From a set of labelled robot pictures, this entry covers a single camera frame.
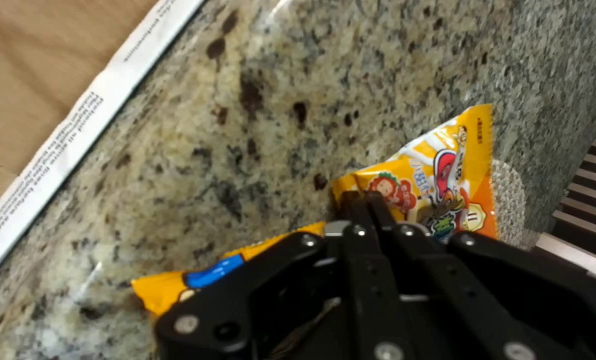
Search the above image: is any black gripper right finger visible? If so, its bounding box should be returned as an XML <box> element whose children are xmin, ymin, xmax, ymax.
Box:
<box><xmin>370</xmin><ymin>196</ymin><xmax>596</xmax><ymax>360</ymax></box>

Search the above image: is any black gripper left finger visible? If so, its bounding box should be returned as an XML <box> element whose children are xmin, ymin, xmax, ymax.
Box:
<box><xmin>154</xmin><ymin>190</ymin><xmax>405</xmax><ymax>360</ymax></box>

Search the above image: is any flat cardboard box white rim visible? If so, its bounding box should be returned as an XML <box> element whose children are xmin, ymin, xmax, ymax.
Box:
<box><xmin>0</xmin><ymin>0</ymin><xmax>209</xmax><ymax>293</ymax></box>

